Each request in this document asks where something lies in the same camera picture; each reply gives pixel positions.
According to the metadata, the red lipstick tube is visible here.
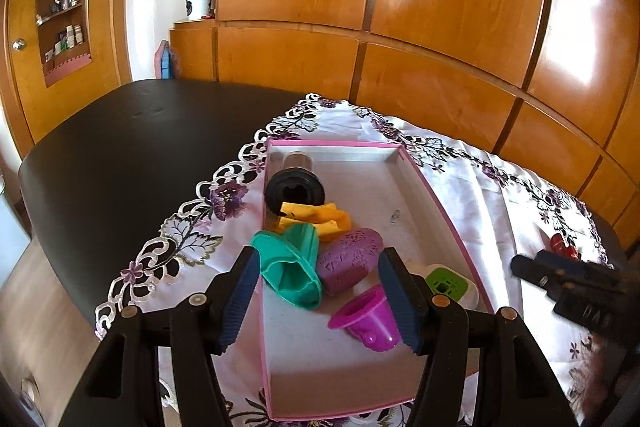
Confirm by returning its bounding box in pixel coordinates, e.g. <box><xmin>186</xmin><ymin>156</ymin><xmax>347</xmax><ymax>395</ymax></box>
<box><xmin>550</xmin><ymin>233</ymin><xmax>580</xmax><ymax>261</ymax></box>

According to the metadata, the green white square container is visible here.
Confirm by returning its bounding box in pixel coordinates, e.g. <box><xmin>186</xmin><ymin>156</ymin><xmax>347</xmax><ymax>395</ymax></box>
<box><xmin>408</xmin><ymin>262</ymin><xmax>480</xmax><ymax>310</ymax></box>

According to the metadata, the magenta plastic cup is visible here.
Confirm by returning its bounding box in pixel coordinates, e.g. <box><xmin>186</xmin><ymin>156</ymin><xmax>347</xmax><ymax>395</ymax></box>
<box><xmin>328</xmin><ymin>284</ymin><xmax>401</xmax><ymax>352</ymax></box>

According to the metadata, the purple yellow oval case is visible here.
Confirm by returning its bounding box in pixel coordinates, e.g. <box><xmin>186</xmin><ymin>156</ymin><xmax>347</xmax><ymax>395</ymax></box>
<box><xmin>316</xmin><ymin>228</ymin><xmax>384</xmax><ymax>297</ymax></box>

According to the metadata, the orange plastic piece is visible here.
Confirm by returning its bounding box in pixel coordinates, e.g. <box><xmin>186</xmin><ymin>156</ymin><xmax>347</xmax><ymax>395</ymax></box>
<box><xmin>274</xmin><ymin>202</ymin><xmax>352</xmax><ymax>243</ymax></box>

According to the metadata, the green plastic funnel cup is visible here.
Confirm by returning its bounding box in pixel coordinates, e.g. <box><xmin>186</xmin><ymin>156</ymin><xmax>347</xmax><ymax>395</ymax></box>
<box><xmin>250</xmin><ymin>223</ymin><xmax>322</xmax><ymax>310</ymax></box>

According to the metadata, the black cylindrical cap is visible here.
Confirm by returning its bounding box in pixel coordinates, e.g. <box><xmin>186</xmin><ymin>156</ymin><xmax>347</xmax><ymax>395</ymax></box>
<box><xmin>264</xmin><ymin>152</ymin><xmax>326</xmax><ymax>216</ymax></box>

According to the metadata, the white floral embroidered tablecloth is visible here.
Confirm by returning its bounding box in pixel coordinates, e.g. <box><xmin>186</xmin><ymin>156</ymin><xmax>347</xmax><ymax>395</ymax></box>
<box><xmin>94</xmin><ymin>92</ymin><xmax>614</xmax><ymax>427</ymax></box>

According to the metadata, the pink shallow tray box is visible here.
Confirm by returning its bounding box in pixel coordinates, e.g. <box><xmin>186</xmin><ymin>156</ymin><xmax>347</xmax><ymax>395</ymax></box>
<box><xmin>255</xmin><ymin>140</ymin><xmax>490</xmax><ymax>421</ymax></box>

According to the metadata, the wooden door with shelves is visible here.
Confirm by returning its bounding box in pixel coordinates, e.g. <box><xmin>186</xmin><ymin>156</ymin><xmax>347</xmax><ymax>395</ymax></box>
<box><xmin>1</xmin><ymin>0</ymin><xmax>131</xmax><ymax>156</ymax></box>

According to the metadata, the white kettle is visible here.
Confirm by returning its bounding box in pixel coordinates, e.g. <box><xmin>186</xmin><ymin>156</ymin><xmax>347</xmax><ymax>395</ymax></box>
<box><xmin>186</xmin><ymin>0</ymin><xmax>212</xmax><ymax>22</ymax></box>

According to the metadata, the wooden wall cabinet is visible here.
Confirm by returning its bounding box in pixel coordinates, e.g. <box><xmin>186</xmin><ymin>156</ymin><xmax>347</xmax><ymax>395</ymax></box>
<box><xmin>171</xmin><ymin>0</ymin><xmax>639</xmax><ymax>245</ymax></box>

